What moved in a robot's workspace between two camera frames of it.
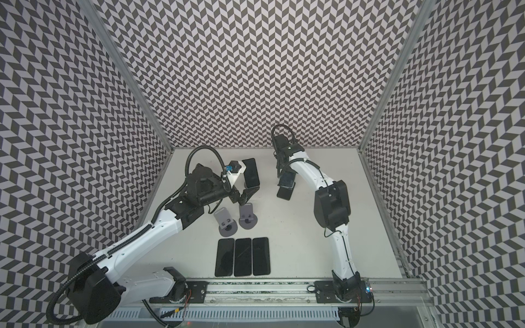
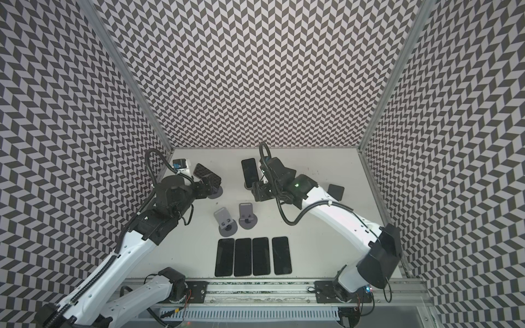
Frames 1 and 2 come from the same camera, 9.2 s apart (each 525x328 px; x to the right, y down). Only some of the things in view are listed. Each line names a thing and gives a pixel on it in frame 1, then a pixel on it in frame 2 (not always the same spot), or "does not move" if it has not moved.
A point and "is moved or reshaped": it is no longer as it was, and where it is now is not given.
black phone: x=287 y=179 is moved or reshaped
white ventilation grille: x=220 y=314 does not move
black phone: x=261 y=256 does not move
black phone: x=243 y=257 does not move
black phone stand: x=224 y=265 does not move
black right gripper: x=280 y=163 -> x=259 y=190
